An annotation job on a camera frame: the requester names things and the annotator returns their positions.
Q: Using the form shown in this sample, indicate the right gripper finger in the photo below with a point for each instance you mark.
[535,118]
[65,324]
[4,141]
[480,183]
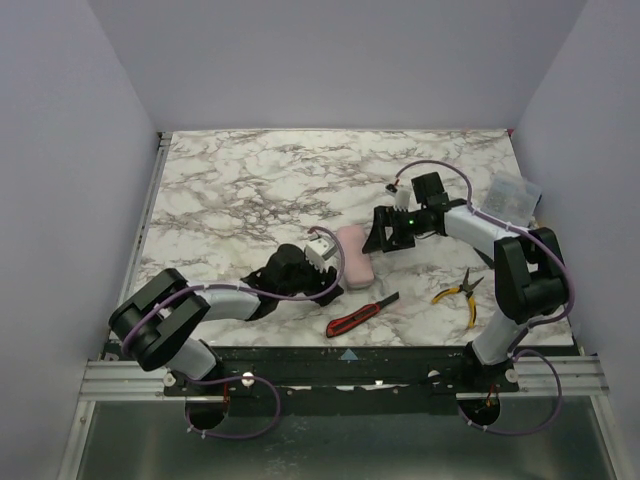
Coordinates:
[376,241]
[385,220]

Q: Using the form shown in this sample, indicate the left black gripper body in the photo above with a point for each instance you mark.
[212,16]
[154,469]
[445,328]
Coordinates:
[314,279]

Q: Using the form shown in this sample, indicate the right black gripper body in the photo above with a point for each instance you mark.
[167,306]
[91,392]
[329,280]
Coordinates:
[392,229]

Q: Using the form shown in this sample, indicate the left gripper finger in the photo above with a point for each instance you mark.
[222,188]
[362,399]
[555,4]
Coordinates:
[328,298]
[330,280]

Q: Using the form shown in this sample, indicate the pink zippered umbrella case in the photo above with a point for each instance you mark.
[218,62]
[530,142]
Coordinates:
[358,269]

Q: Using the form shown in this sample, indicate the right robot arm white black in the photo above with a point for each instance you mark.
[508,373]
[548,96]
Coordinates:
[530,279]

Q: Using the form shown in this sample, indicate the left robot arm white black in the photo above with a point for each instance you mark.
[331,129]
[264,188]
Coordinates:
[155,325]

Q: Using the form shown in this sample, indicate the red black utility knife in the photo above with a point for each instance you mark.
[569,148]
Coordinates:
[345,324]

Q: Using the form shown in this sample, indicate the small black comb part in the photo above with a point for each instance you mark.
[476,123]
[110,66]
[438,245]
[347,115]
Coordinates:
[485,258]

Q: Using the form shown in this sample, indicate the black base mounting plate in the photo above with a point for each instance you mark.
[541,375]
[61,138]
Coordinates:
[342,381]

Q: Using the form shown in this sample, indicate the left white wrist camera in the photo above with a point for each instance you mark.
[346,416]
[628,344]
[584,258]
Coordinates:
[318,251]

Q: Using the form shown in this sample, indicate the aluminium frame rail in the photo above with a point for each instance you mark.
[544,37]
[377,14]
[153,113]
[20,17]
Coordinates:
[580,376]

